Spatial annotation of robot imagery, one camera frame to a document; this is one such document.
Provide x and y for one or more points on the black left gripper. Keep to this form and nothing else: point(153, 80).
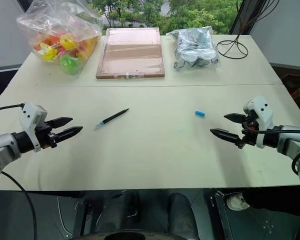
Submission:
point(46, 136)

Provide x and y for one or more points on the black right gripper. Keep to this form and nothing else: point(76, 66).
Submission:
point(250, 136)

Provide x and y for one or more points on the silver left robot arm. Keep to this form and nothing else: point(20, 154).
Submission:
point(2, 146)

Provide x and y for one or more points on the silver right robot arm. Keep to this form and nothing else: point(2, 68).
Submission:
point(287, 146)

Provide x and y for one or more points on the blue pen cap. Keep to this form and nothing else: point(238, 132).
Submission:
point(200, 114)

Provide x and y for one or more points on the black pen with clear tip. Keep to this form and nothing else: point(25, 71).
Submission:
point(115, 115)

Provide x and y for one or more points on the white shoe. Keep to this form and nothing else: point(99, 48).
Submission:
point(236, 202)

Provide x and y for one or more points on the dark equipment with red parts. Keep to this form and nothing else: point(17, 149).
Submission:
point(296, 86)

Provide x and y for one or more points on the clear bag of colourful toys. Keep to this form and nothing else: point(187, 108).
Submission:
point(65, 42)

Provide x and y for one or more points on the black trouser leg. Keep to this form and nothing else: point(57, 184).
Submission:
point(270, 201)

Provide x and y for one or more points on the clear bag of grey parts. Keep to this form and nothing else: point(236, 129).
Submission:
point(195, 47)

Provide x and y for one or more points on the pink transparent flat box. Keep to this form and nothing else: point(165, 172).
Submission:
point(132, 58)

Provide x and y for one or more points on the dark grey rounded shape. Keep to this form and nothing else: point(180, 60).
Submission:
point(117, 215)
point(181, 215)

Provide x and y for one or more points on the black upright panel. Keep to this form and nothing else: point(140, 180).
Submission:
point(246, 17)

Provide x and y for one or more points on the black rounded rim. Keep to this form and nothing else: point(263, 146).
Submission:
point(135, 235)

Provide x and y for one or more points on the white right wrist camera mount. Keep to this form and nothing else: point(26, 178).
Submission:
point(261, 110)

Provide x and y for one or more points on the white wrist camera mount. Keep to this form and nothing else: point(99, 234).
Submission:
point(261, 110)
point(31, 117)

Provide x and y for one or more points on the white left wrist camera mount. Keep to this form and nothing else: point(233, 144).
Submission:
point(31, 117)

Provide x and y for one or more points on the black metal table frame leg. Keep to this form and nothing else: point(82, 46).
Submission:
point(81, 212)
point(221, 217)

